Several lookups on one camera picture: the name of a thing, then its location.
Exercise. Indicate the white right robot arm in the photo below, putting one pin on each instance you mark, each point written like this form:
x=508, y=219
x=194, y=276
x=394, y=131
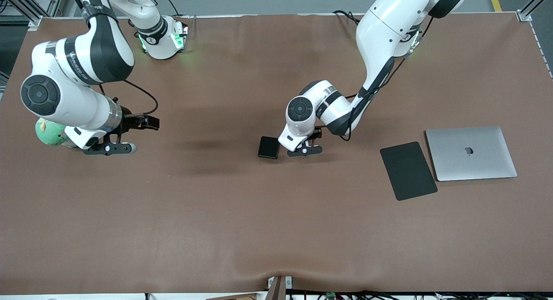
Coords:
x=73, y=101

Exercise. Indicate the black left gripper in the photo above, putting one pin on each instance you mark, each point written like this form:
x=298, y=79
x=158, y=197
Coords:
x=316, y=134

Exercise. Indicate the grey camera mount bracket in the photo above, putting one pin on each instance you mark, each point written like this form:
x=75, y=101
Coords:
x=278, y=287

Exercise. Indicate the black phone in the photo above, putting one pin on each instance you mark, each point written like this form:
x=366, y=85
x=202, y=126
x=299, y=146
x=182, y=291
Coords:
x=268, y=147

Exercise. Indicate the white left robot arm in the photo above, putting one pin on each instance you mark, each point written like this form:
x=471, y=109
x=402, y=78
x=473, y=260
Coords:
x=384, y=27

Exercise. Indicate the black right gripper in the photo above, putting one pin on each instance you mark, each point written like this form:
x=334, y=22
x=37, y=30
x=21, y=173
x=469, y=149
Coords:
x=128, y=122

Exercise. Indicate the green dinosaur plush toy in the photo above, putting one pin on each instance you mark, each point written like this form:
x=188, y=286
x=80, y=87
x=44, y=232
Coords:
x=47, y=135

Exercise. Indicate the black mouse pad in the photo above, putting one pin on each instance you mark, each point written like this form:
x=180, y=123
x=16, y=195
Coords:
x=408, y=171

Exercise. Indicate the aluminium frame profile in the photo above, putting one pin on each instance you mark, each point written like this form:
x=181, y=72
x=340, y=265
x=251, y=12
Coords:
x=32, y=6
x=533, y=6

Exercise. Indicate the brown table cover mat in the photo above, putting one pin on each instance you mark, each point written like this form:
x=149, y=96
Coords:
x=216, y=226

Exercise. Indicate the silver laptop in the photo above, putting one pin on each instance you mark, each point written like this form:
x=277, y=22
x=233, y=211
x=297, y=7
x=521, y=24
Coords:
x=471, y=161

